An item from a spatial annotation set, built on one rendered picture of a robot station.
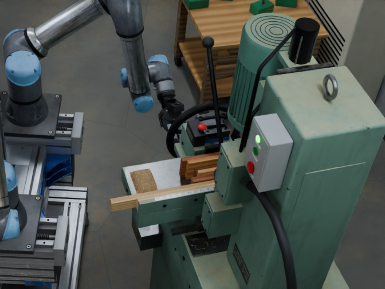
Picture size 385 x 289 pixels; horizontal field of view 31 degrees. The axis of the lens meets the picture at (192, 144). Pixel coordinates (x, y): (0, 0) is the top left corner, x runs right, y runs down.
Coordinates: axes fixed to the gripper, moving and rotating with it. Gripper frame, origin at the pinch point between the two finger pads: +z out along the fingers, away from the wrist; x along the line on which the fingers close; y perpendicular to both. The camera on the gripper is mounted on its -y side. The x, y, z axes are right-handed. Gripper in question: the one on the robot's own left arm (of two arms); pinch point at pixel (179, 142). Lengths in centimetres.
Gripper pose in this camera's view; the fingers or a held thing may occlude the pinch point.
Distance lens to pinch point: 261.2
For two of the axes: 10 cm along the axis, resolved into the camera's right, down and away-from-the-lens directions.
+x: -9.4, 1.6, -2.9
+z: 2.3, 9.5, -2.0
